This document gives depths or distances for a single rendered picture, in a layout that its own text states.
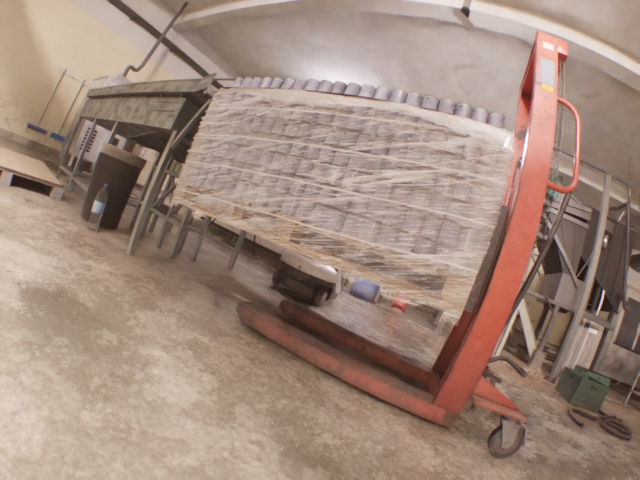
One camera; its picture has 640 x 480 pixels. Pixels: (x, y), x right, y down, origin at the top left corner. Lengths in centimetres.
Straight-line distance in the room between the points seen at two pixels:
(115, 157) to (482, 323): 235
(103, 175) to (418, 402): 233
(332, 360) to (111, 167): 191
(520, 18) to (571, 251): 353
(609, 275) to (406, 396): 485
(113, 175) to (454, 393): 238
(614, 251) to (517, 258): 466
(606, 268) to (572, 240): 92
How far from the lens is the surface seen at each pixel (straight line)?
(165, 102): 216
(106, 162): 231
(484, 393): 127
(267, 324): 137
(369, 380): 125
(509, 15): 490
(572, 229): 512
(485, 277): 126
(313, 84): 141
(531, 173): 134
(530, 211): 128
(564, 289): 496
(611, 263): 573
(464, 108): 121
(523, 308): 476
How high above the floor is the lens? 52
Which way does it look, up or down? 1 degrees up
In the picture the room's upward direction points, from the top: 23 degrees clockwise
